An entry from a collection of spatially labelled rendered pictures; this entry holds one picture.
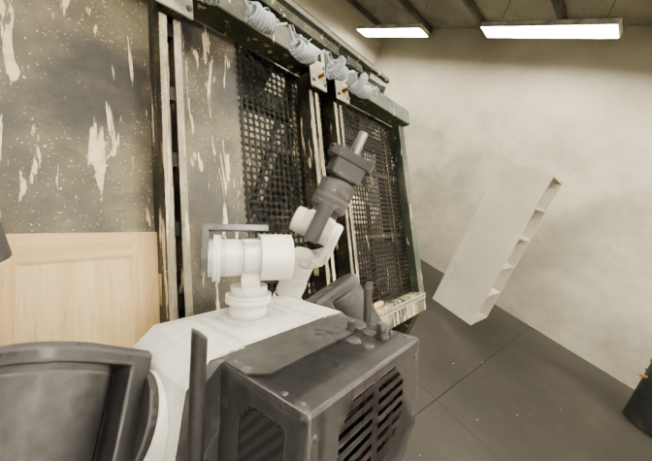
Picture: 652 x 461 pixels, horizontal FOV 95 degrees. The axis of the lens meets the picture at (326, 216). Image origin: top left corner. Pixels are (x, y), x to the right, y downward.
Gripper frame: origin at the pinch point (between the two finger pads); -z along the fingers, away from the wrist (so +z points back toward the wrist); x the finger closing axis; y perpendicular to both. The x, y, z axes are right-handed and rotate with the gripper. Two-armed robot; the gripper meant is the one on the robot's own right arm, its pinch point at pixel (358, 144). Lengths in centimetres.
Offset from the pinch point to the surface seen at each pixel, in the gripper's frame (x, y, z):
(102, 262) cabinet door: 40, 10, 51
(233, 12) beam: 44, 41, -27
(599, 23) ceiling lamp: -259, 178, -312
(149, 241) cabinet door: 34, 16, 45
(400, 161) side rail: -70, 106, -36
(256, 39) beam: 35, 50, -28
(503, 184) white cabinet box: -272, 215, -116
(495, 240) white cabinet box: -293, 210, -50
